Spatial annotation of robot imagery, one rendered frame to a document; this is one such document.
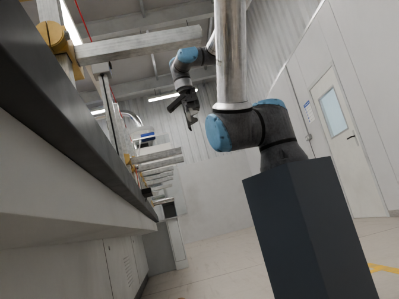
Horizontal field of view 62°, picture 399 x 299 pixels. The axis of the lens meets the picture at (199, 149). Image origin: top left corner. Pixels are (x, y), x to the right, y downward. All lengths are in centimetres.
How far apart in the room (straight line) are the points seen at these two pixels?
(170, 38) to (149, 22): 690
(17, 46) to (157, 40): 42
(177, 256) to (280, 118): 327
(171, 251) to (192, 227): 615
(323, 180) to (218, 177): 952
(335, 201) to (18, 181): 112
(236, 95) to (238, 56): 14
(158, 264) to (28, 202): 416
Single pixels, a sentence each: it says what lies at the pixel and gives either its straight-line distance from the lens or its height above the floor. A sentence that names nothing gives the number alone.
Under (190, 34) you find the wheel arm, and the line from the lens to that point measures 70.
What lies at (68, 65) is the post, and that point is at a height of 79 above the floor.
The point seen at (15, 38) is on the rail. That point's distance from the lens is 31.
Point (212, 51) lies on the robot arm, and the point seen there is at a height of 123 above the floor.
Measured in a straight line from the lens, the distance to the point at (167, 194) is 435.
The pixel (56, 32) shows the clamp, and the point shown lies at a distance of 64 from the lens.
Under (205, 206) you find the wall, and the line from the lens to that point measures 1063.
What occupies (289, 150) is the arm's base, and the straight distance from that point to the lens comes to 128.
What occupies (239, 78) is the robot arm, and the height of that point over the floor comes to 93.
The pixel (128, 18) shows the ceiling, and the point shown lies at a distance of 770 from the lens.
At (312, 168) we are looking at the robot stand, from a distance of 126.
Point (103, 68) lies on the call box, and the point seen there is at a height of 117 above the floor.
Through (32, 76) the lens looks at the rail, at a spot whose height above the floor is 63.
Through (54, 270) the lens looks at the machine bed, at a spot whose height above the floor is 45.
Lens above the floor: 48
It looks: 12 degrees up
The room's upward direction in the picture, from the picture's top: 14 degrees counter-clockwise
